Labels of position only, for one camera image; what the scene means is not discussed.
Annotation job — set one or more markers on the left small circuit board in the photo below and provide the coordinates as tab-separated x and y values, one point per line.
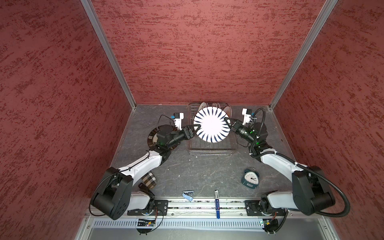
145	223

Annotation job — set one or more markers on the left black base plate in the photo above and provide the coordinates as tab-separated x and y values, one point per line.
156	206

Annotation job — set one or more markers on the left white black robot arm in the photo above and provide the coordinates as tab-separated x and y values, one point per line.
114	195

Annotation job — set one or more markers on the rearmost brown rim plate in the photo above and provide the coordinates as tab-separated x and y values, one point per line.
228	110

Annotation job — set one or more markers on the plaid fabric pouch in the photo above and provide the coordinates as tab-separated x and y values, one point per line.
149	180

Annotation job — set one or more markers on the white watermelon pattern plate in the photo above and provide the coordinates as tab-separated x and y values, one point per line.
203	105

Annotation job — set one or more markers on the blue marker pen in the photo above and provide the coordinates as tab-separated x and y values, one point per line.
217	204

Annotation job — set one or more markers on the blue white striped plate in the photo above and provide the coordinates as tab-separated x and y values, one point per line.
212	124

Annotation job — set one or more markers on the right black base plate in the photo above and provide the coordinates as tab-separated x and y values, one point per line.
254	209

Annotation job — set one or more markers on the white slotted cable duct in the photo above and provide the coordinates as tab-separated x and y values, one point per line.
253	225

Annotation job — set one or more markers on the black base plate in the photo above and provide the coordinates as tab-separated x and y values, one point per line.
254	209
156	206

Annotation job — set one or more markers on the right aluminium corner post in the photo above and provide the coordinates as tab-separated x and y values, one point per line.
317	26

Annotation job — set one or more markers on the aluminium corner post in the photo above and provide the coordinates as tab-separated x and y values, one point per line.
97	26
317	26

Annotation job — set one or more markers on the metal wire dish rack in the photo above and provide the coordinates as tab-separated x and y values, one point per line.
196	146

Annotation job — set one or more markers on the right small circuit board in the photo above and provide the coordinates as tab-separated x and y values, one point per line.
271	226

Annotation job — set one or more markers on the small circuit board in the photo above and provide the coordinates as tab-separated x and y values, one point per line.
271	226
145	223

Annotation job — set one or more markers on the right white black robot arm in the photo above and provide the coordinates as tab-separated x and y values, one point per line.
310	193

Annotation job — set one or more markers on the white plate in rack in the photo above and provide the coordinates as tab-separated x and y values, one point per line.
222	106

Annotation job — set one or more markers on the left aluminium corner post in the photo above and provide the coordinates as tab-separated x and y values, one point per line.
97	26

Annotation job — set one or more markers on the light blue clip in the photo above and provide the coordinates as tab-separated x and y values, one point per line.
188	195

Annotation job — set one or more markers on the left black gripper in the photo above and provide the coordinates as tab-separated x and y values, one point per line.
188	133

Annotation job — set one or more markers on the green alarm clock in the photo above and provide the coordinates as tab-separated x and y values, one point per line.
250	179

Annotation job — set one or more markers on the aluminium front rail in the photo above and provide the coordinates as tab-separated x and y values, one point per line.
230	208

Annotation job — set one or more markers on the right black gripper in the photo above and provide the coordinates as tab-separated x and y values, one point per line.
236	125

